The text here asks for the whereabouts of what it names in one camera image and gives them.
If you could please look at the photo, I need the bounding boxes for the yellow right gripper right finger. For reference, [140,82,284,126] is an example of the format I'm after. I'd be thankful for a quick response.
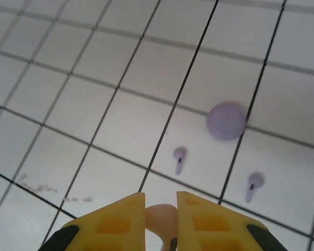
[176,191,288,251]

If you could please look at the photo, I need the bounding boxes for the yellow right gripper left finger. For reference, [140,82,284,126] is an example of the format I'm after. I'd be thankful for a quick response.
[40,192,147,251]

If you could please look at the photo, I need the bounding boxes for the pink wireless earbud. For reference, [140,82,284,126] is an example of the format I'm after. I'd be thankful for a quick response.
[145,203,178,251]

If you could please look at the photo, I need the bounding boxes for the purple earbud charging case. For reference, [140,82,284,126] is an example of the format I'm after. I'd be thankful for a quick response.
[206,100,248,142]

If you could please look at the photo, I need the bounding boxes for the purple wireless earbud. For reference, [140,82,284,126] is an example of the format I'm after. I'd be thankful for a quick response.
[172,146,188,176]
[244,172,265,204]

